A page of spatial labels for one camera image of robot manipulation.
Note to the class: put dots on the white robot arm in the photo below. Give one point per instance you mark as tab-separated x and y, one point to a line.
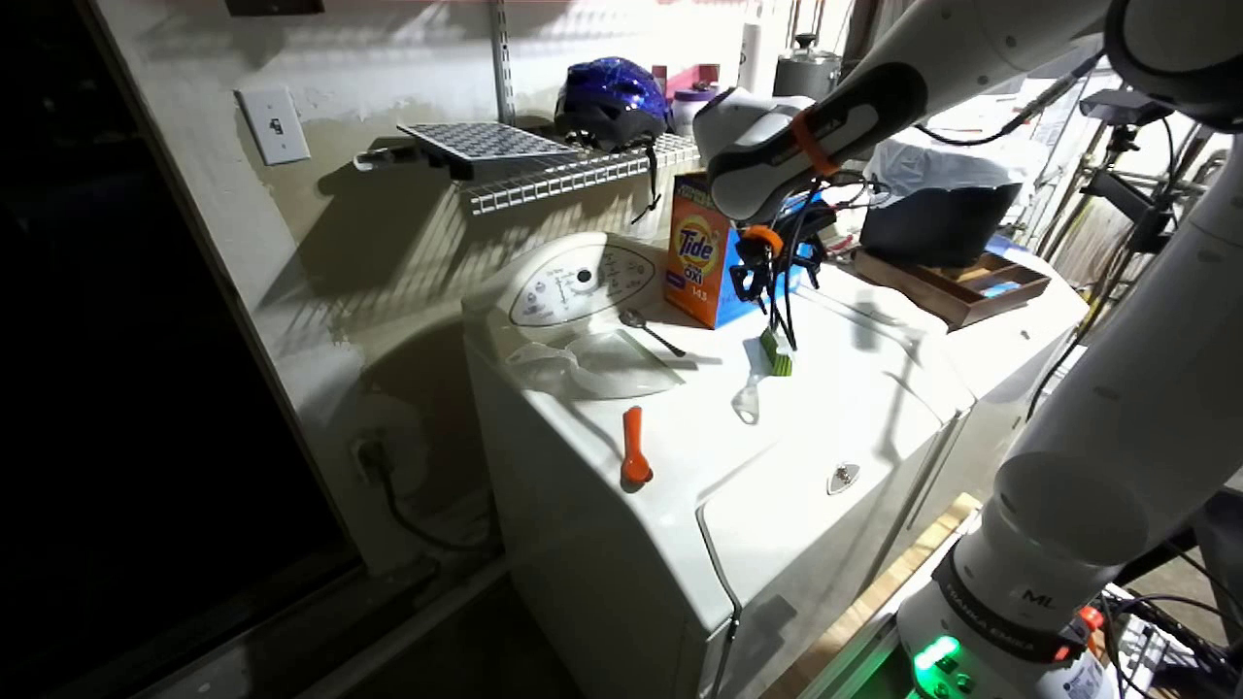
1148	424

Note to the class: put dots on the orange Tide detergent box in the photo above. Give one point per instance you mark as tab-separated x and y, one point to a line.
702	259

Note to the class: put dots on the black bag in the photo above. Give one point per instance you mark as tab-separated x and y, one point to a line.
933	208

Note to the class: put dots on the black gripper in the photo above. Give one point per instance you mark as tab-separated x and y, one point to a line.
771	259

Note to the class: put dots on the white dryer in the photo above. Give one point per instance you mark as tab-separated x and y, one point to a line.
980	375

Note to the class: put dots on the wall switch plate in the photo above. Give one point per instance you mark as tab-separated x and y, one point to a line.
274	127

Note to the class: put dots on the wire wall shelf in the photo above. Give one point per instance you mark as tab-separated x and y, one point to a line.
505	169

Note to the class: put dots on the wooden tray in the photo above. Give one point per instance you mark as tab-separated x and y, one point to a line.
957	295

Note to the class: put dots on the clear plastic brush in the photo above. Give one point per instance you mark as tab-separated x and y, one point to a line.
747	398

